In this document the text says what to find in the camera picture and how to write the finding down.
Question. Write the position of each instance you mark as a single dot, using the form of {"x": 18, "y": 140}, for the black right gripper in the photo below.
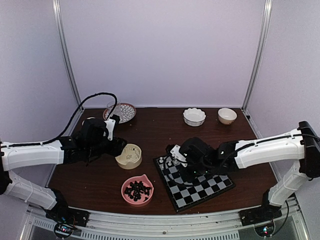
{"x": 189, "y": 177}

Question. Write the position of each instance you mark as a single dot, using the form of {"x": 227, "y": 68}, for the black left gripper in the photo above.
{"x": 117, "y": 146}

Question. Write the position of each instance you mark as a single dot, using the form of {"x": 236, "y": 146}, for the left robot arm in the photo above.
{"x": 60, "y": 151}

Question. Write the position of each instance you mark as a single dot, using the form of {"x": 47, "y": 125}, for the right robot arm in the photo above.
{"x": 301, "y": 145}

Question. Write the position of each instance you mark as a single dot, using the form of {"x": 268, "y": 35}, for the black chess pieces pile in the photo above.
{"x": 135, "y": 190}

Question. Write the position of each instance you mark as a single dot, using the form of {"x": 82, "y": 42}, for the clear glass tumbler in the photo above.
{"x": 113, "y": 109}

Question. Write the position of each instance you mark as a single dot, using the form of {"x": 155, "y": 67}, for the black and white chessboard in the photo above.
{"x": 185, "y": 197}

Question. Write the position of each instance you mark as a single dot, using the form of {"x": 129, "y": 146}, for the patterned saucer plate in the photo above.
{"x": 128, "y": 112}

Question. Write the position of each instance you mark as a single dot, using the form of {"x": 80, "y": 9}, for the cream bowl with spout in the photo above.
{"x": 124, "y": 162}

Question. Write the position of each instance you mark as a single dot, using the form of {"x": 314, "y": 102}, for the white scalloped bowl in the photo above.
{"x": 194, "y": 117}

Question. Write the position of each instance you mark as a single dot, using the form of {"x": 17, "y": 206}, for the small cream bowl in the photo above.
{"x": 227, "y": 116}

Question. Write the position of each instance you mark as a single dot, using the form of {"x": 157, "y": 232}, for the pink bowl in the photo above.
{"x": 145, "y": 199}

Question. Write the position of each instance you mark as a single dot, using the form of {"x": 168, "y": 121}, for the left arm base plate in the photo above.
{"x": 68, "y": 216}

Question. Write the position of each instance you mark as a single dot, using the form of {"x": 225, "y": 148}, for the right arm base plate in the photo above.
{"x": 259, "y": 214}

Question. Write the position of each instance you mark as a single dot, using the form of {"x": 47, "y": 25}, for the aluminium front rail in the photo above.
{"x": 223, "y": 225}

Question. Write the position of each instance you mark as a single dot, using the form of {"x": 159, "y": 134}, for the aluminium frame post left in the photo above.
{"x": 65, "y": 53}

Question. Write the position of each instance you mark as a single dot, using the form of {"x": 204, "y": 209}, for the aluminium frame post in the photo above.
{"x": 264, "y": 30}
{"x": 65, "y": 53}

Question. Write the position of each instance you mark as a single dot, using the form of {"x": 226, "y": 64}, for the aluminium frame post right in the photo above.
{"x": 264, "y": 30}

